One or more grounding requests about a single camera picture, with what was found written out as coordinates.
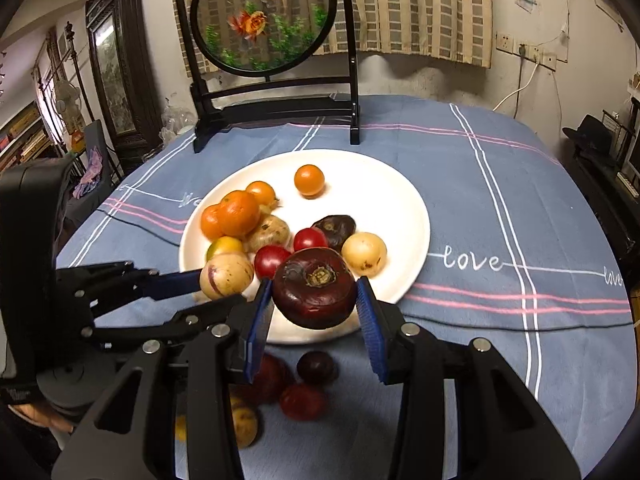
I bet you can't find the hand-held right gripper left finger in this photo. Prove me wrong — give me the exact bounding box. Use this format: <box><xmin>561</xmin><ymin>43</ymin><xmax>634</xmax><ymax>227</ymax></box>
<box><xmin>52</xmin><ymin>277</ymin><xmax>275</xmax><ymax>480</ymax></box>

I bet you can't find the small dark purple fruit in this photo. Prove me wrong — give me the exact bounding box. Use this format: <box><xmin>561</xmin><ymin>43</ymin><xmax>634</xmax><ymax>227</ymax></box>
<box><xmin>296</xmin><ymin>350</ymin><xmax>337</xmax><ymax>386</ymax></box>

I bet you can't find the clear plastic bag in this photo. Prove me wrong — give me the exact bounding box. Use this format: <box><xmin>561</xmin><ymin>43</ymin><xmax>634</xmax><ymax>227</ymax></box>
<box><xmin>159</xmin><ymin>94</ymin><xmax>199</xmax><ymax>144</ymax></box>

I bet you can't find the dark brown water chestnut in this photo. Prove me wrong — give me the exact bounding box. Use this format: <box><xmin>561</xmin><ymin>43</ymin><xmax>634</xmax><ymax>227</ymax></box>
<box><xmin>311</xmin><ymin>214</ymin><xmax>357</xmax><ymax>253</ymax></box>

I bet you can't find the purple cloth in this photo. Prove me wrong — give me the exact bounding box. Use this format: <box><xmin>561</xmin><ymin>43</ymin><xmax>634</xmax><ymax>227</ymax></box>
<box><xmin>72</xmin><ymin>147</ymin><xmax>105</xmax><ymax>200</ymax></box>

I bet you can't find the large dark red fruit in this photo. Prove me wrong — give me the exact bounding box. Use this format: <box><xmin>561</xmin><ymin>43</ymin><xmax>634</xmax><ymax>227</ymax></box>
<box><xmin>235</xmin><ymin>352</ymin><xmax>296</xmax><ymax>406</ymax></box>

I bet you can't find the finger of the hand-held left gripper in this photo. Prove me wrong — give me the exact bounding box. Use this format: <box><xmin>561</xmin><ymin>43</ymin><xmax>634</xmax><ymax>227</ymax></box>
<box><xmin>85</xmin><ymin>293</ymin><xmax>249</xmax><ymax>347</ymax></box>
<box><xmin>56</xmin><ymin>261</ymin><xmax>204</xmax><ymax>319</ymax></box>

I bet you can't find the small red cherry tomato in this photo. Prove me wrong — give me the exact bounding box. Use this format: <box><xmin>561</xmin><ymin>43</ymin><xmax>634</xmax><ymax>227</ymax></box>
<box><xmin>293</xmin><ymin>227</ymin><xmax>328</xmax><ymax>252</ymax></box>

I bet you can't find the medium orange tangerine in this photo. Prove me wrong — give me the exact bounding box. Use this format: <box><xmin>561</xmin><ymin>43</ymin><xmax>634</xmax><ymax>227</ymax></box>
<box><xmin>201</xmin><ymin>203</ymin><xmax>226</xmax><ymax>241</ymax></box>

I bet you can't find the white standing fan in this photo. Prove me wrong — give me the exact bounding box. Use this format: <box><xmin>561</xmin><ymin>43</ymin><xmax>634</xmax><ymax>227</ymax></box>
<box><xmin>54</xmin><ymin>79</ymin><xmax>83</xmax><ymax>133</ymax></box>

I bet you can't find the person's left hand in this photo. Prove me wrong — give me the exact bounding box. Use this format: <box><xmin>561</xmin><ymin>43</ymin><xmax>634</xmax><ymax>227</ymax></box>
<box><xmin>7</xmin><ymin>400</ymin><xmax>76</xmax><ymax>433</ymax></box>

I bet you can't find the white power cable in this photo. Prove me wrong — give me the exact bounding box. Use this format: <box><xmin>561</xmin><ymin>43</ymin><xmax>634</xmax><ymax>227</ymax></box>
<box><xmin>492</xmin><ymin>57</ymin><xmax>540</xmax><ymax>112</ymax></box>

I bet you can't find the dark wooden sideboard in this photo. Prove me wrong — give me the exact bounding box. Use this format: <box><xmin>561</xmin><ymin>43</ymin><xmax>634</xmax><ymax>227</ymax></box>
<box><xmin>562</xmin><ymin>127</ymin><xmax>640</xmax><ymax>273</ymax></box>

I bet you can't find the beige checked curtain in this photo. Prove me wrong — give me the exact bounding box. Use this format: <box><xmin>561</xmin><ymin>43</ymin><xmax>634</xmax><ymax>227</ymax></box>
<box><xmin>172</xmin><ymin>0</ymin><xmax>493</xmax><ymax>68</ymax></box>

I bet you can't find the black hat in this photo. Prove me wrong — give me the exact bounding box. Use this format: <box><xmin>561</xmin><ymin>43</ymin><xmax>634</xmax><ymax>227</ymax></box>
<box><xmin>562</xmin><ymin>114</ymin><xmax>617</xmax><ymax>157</ymax></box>

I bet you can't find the blue striped tablecloth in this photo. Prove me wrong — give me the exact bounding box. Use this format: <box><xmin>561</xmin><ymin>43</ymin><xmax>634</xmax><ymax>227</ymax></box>
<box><xmin>55</xmin><ymin>92</ymin><xmax>636</xmax><ymax>480</ymax></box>

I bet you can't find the pale yellow round fruit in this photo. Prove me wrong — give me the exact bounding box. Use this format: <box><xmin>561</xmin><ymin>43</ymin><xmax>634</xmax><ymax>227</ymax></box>
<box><xmin>341</xmin><ymin>231</ymin><xmax>388</xmax><ymax>277</ymax></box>

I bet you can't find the bookshelf with books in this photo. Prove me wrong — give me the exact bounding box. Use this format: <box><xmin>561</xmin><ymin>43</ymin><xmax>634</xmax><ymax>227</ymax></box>
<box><xmin>0</xmin><ymin>100</ymin><xmax>57</xmax><ymax>172</ymax></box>

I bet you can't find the small orange kumquat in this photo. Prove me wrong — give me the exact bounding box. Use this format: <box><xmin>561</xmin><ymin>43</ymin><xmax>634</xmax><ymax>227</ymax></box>
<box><xmin>245</xmin><ymin>180</ymin><xmax>279</xmax><ymax>208</ymax></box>
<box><xmin>294</xmin><ymin>164</ymin><xmax>326</xmax><ymax>198</ymax></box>

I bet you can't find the greenish yellow tangerine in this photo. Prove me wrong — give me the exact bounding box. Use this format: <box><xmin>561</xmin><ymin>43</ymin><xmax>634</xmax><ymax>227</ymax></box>
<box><xmin>206</xmin><ymin>236</ymin><xmax>246</xmax><ymax>263</ymax></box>

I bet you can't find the yellow fruit with stem mark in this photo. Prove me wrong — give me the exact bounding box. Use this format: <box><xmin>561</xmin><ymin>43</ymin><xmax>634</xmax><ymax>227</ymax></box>
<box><xmin>230</xmin><ymin>395</ymin><xmax>260</xmax><ymax>450</ymax></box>

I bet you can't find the large orange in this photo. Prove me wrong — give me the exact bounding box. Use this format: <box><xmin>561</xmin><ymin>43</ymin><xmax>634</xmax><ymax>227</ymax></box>
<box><xmin>217</xmin><ymin>190</ymin><xmax>262</xmax><ymax>237</ymax></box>

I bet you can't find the large dark purple water chestnut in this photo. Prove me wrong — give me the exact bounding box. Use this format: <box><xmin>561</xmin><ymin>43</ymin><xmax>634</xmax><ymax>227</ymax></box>
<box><xmin>271</xmin><ymin>247</ymin><xmax>357</xmax><ymax>331</ymax></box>

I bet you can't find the round goldfish screen black stand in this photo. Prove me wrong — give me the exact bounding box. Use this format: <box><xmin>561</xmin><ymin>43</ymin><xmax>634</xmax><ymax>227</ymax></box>
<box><xmin>172</xmin><ymin>0</ymin><xmax>362</xmax><ymax>153</ymax></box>

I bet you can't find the yellow pepino melon purple stripe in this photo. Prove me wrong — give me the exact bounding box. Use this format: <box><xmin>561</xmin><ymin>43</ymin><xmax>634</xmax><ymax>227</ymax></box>
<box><xmin>199</xmin><ymin>251</ymin><xmax>255</xmax><ymax>300</ymax></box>

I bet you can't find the dark wooden cabinet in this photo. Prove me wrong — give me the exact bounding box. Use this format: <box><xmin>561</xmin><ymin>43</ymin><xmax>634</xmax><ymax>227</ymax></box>
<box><xmin>85</xmin><ymin>0</ymin><xmax>162</xmax><ymax>171</ymax></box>

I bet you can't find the white oval plate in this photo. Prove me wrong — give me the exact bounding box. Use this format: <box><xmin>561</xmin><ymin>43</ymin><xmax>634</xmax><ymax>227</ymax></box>
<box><xmin>178</xmin><ymin>148</ymin><xmax>431</xmax><ymax>346</ymax></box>

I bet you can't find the brownish yellow round fruit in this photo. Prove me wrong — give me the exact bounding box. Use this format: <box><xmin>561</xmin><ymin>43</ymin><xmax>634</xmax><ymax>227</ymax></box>
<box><xmin>243</xmin><ymin>214</ymin><xmax>291</xmax><ymax>253</ymax></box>

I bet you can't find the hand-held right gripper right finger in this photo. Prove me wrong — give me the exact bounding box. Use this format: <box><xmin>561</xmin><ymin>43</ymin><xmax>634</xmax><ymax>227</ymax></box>
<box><xmin>356</xmin><ymin>276</ymin><xmax>583</xmax><ymax>480</ymax></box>

